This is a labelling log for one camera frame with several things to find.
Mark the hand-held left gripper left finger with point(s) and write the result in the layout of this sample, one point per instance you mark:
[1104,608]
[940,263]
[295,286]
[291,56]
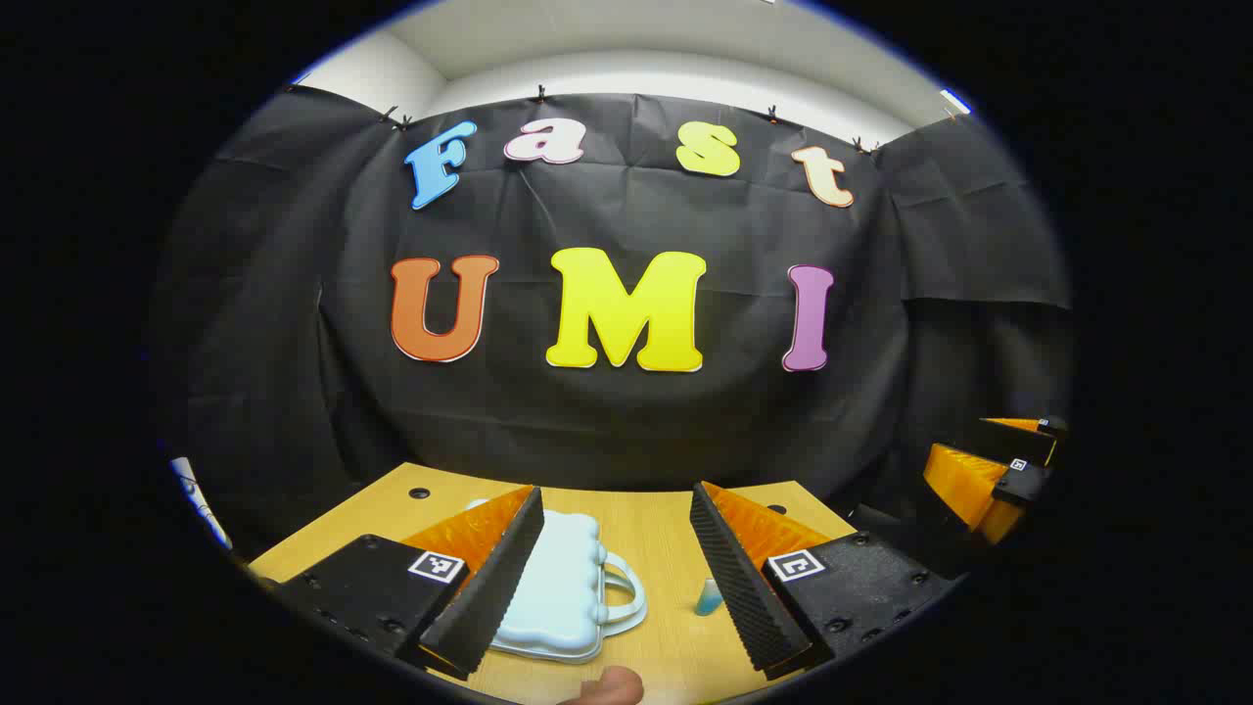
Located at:
[499,578]

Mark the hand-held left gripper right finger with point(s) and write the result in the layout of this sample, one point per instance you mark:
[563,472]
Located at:
[734,578]

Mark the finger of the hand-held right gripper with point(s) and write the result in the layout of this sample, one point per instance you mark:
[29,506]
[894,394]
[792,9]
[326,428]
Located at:
[1018,443]
[964,485]

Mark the blue green bottle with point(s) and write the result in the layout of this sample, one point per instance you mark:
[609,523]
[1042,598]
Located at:
[708,595]

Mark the light blue suitcase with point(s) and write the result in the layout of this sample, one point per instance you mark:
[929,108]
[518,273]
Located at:
[558,587]

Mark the black backdrop cloth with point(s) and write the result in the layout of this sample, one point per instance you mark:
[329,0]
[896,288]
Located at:
[626,421]

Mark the white printed sign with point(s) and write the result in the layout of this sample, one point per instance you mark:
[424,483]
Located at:
[196,499]

